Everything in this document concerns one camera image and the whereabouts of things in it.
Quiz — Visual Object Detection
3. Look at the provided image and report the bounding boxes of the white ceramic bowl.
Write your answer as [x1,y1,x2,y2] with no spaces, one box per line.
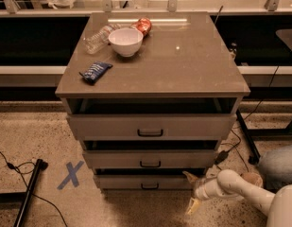
[109,28,144,57]

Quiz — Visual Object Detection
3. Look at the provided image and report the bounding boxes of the black power adapter cable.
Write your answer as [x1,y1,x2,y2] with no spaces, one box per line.
[214,129,249,173]

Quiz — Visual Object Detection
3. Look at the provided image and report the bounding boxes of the black stand leg left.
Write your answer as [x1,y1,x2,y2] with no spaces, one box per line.
[0,159,48,227]

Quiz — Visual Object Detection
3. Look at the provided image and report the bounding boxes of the black stand leg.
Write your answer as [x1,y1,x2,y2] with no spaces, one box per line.
[0,159,48,227]
[236,111,260,165]

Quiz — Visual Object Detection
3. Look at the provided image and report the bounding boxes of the grey table corner right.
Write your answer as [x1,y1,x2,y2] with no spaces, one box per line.
[276,28,292,50]

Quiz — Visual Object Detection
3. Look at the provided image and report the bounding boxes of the clear plastic water bottle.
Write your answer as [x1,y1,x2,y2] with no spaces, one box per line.
[83,24,121,54]

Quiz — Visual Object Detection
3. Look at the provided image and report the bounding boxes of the blue tape cross mark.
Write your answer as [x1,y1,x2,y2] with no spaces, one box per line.
[58,161,84,190]

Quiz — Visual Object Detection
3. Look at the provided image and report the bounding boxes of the tan work boot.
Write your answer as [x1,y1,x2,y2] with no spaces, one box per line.
[241,172,264,188]

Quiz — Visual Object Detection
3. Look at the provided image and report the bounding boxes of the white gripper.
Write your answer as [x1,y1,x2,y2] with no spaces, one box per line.
[183,171,221,215]

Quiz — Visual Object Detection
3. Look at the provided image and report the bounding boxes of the blue snack bag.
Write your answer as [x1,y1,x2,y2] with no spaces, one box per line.
[79,61,112,84]

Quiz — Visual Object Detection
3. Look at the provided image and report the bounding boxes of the grey drawer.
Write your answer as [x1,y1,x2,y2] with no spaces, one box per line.
[82,150,216,169]
[94,175,192,190]
[67,114,235,141]

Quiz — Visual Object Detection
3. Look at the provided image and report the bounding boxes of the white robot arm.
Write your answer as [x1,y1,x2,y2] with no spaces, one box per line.
[183,169,292,227]

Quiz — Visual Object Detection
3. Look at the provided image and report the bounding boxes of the black stand leg right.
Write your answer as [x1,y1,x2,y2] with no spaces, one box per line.
[236,111,260,165]

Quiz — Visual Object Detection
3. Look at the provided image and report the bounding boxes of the grey drawer cabinet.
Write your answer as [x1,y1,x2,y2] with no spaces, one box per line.
[56,12,249,176]

